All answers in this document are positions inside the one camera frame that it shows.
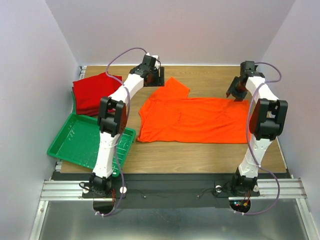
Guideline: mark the green plastic tray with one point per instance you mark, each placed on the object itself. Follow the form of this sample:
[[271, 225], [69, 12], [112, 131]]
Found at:
[[78, 142]]

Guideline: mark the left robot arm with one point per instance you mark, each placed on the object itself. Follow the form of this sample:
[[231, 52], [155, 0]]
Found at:
[[113, 116]]

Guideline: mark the folded dark red t shirt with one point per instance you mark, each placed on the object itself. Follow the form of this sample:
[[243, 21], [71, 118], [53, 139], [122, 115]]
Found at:
[[90, 111]]

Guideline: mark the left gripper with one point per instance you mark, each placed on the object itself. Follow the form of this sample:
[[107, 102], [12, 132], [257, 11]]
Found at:
[[160, 81]]

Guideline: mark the aluminium frame rail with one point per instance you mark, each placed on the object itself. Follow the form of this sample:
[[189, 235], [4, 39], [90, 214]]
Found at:
[[277, 212]]

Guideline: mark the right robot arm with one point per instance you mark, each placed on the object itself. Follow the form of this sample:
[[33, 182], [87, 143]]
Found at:
[[265, 122]]

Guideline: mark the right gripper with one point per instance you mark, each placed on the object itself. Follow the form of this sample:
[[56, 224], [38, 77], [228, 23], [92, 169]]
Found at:
[[235, 90]]

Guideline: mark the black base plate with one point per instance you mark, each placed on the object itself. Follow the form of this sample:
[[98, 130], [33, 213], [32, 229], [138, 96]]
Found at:
[[147, 191]]

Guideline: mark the orange t shirt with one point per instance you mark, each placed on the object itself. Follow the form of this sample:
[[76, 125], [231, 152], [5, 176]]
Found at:
[[170, 115]]

